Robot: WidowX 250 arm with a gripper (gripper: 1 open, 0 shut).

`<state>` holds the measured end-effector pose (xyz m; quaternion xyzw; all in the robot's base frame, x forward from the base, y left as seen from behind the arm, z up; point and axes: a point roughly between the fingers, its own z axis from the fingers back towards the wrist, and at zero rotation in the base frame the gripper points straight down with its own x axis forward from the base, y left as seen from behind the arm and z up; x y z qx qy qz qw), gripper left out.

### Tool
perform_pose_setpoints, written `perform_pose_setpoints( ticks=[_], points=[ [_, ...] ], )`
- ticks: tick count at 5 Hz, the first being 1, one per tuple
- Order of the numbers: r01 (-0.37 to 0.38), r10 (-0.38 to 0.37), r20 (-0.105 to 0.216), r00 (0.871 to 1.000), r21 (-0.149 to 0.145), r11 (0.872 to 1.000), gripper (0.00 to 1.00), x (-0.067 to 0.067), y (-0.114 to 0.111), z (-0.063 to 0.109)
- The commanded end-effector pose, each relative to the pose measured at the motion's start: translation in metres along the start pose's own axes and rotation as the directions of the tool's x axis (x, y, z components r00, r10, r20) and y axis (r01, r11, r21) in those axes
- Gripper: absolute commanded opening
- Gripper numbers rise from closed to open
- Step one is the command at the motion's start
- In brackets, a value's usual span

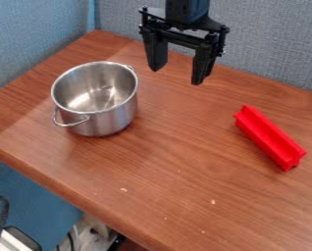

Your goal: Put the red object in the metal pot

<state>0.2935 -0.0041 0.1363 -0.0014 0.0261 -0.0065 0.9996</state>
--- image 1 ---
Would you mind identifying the white cables under table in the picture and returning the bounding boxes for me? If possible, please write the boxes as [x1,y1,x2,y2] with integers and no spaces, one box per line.
[56,214,120,251]

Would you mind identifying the red plastic block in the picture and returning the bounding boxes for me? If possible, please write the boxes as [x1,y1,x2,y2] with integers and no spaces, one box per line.
[233,105,307,172]

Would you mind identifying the white device under table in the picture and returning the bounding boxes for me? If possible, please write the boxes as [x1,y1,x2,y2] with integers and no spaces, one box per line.
[0,226,41,251]

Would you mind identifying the stainless steel pot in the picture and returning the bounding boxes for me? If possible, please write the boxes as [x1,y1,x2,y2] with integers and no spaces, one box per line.
[51,61,139,137]

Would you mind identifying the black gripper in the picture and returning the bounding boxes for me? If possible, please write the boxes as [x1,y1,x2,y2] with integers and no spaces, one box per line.
[139,5,229,85]

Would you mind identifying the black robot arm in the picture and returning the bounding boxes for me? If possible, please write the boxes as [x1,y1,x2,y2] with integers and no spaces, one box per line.
[139,0,229,85]

